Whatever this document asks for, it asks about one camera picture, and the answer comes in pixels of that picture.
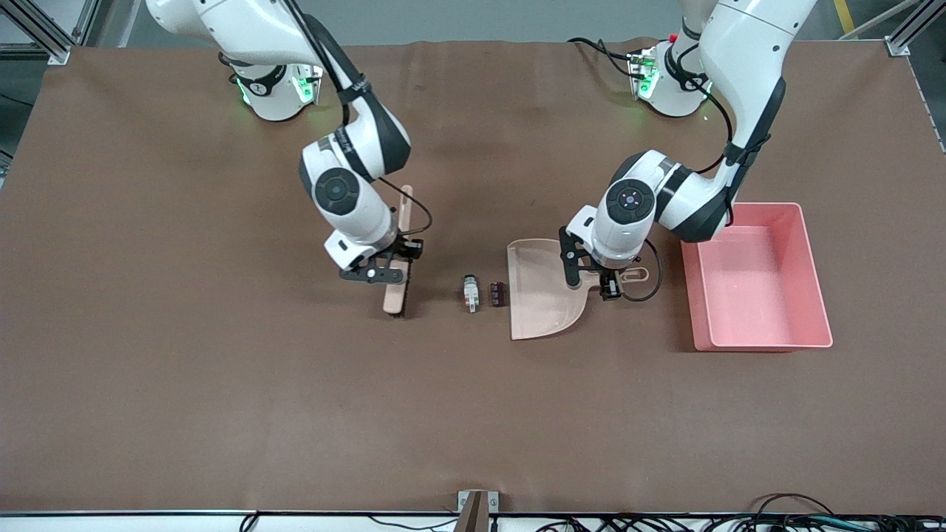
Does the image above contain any beige brush with black bristles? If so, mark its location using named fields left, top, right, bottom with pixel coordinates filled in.
left=381, top=185, right=416, bottom=318

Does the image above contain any beige plastic dustpan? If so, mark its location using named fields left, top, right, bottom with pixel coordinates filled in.
left=506, top=238, right=650, bottom=341

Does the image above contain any pink plastic bin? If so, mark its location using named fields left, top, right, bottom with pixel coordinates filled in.
left=678, top=202, right=834, bottom=352

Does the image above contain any brown table cover sheet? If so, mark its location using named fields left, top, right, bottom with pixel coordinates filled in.
left=0, top=37, right=946, bottom=515

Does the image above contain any thick black base cable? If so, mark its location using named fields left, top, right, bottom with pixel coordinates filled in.
left=567, top=36, right=638, bottom=78

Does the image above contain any black tangled cable bundle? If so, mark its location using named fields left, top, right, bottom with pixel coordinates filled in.
left=532, top=514, right=946, bottom=532

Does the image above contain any metal table edge bracket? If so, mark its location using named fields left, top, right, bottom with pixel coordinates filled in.
left=457, top=489, right=500, bottom=532

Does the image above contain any thin black floor cable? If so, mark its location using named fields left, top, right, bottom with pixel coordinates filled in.
left=370, top=516, right=459, bottom=531

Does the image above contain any black looped floor cable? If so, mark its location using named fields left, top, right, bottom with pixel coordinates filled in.
left=750, top=493, right=840, bottom=518

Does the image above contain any aluminium frame profile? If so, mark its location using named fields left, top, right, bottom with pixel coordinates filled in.
left=885, top=0, right=936, bottom=58
left=0, top=0, right=101, bottom=64

